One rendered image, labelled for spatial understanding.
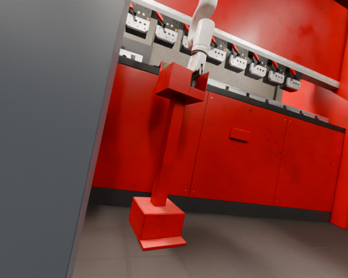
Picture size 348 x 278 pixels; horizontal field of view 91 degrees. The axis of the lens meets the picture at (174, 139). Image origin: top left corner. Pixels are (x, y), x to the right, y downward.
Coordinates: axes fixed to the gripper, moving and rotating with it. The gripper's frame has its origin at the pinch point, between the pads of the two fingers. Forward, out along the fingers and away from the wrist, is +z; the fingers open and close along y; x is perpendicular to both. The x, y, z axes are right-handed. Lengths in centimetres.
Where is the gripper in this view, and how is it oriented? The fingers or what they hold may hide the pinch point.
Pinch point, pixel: (191, 85)
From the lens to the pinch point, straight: 91.4
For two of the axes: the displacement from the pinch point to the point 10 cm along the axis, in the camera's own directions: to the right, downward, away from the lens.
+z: -2.3, 9.7, 0.4
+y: 4.4, 1.4, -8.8
